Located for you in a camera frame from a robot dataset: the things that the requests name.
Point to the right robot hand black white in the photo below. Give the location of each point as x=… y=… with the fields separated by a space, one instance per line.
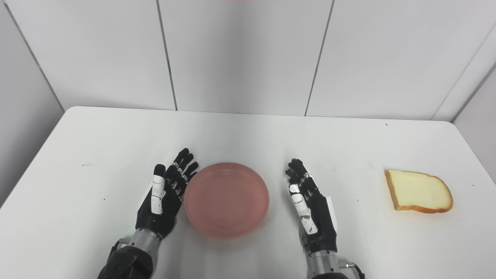
x=316 y=215

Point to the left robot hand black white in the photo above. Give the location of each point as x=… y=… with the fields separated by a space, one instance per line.
x=164 y=203

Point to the pink round plate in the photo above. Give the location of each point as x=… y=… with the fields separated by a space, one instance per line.
x=226 y=199

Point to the slice of white bread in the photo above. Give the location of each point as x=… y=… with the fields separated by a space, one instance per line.
x=418 y=192

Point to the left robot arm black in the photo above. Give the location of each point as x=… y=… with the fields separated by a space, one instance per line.
x=130 y=257

